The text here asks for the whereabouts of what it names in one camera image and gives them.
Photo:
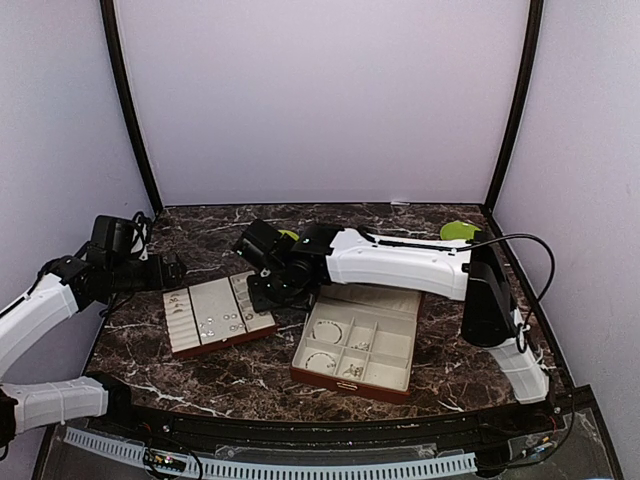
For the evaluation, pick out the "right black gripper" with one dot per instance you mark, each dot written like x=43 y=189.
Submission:
x=260 y=303

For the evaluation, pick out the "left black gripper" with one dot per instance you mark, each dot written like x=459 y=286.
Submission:
x=172 y=280

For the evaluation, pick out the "red jewelry tray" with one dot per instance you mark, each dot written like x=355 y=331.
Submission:
x=213 y=315

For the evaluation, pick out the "red jewelry box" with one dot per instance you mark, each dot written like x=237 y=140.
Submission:
x=360 y=340

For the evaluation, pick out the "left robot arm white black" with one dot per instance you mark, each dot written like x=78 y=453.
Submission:
x=63 y=287

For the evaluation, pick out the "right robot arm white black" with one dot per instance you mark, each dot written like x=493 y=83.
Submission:
x=290 y=270

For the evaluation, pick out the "green bowl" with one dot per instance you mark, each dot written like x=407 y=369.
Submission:
x=290 y=234

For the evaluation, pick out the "silver bangle upper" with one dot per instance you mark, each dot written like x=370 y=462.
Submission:
x=327 y=331

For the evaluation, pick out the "silver bangle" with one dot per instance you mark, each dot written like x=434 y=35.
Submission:
x=320 y=362
x=327 y=331

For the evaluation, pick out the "silver bangle lower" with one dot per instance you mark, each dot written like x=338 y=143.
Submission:
x=320 y=362

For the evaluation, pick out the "gold charm in box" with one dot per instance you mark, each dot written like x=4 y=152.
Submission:
x=362 y=345

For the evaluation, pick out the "small circuit board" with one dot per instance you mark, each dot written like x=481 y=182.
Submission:
x=162 y=461

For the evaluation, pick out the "green plate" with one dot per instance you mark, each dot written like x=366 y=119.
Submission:
x=458 y=230

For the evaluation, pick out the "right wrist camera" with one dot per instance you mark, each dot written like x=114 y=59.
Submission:
x=263 y=246

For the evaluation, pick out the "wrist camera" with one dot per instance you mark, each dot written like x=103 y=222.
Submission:
x=263 y=246
x=116 y=240

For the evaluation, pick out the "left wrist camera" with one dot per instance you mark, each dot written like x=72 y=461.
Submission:
x=116 y=240

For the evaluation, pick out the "white slotted cable duct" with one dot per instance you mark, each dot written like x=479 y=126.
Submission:
x=242 y=463

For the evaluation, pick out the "right black frame post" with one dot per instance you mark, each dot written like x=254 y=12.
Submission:
x=525 y=70

